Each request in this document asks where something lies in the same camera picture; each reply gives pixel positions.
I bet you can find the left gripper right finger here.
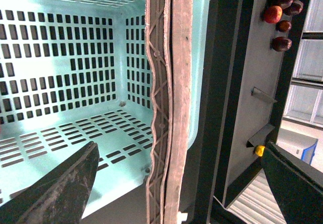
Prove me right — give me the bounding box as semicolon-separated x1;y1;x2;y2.
261;142;322;223

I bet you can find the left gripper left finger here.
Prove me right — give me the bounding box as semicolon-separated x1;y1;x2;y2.
1;141;99;223

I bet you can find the light blue plastic basket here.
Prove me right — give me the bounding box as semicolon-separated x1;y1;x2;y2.
1;0;209;223

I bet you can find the red apple in tray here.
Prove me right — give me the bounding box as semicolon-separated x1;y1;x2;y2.
263;6;283;24

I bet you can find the white blue chest freezer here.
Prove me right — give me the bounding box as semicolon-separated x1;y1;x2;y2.
295;137;318;165

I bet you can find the yellow lemon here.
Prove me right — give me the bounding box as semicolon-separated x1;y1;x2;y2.
254;145;265;157

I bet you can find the triangular black divider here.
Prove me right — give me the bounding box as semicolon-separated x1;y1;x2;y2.
246;123;275;148

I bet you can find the glass door refrigerator row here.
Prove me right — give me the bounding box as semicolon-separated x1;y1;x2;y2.
283;0;322;129

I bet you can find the flat black divider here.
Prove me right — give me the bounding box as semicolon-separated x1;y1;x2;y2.
251;87;277;103

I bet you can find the far black display tray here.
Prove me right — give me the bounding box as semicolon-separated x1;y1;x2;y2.
193;0;310;223

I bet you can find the small red brown fruit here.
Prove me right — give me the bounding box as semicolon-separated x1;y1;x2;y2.
276;20;292;33

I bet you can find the thin white cable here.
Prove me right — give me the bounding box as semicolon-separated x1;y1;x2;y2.
213;195;228;209

